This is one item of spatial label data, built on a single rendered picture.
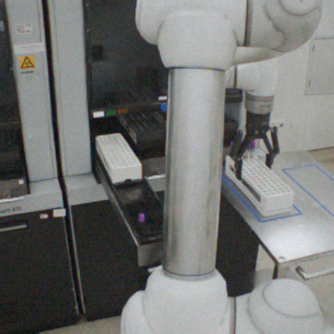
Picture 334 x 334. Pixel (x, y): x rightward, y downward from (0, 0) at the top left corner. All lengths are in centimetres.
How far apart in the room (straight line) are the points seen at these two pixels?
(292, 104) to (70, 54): 216
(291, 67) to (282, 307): 265
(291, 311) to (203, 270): 18
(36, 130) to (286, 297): 113
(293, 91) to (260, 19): 265
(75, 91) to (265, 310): 109
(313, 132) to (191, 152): 291
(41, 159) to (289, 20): 119
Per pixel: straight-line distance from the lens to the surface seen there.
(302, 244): 128
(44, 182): 177
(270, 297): 86
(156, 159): 173
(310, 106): 356
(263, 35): 80
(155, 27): 80
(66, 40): 162
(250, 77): 134
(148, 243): 127
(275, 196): 136
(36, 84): 164
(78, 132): 171
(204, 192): 81
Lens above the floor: 154
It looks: 27 degrees down
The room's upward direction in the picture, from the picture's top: straight up
